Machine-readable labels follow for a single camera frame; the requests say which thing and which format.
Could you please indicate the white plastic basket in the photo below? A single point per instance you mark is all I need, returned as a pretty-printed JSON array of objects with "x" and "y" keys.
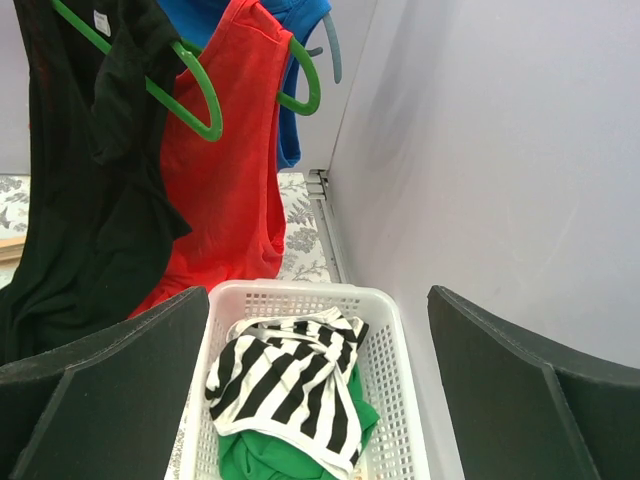
[{"x": 396, "y": 449}]

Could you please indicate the wooden clothes rack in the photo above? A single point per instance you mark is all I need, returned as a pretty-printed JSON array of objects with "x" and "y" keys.
[{"x": 11, "y": 250}]

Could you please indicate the green hanger rear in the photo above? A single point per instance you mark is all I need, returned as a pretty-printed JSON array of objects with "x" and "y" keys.
[{"x": 305, "y": 75}]

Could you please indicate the red tank top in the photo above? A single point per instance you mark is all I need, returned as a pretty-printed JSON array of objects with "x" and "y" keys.
[{"x": 228, "y": 191}]

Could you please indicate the floral tablecloth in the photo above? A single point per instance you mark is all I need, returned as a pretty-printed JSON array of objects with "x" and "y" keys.
[{"x": 304, "y": 258}]

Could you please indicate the green shirt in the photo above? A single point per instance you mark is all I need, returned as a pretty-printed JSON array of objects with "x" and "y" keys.
[{"x": 251, "y": 455}]

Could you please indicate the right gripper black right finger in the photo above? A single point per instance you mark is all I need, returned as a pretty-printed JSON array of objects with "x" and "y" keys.
[{"x": 524, "y": 406}]

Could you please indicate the black white striped tank top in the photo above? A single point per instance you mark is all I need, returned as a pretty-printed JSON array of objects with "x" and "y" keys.
[{"x": 287, "y": 377}]

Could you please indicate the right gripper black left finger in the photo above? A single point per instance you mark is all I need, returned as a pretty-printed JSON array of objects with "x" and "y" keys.
[{"x": 107, "y": 406}]

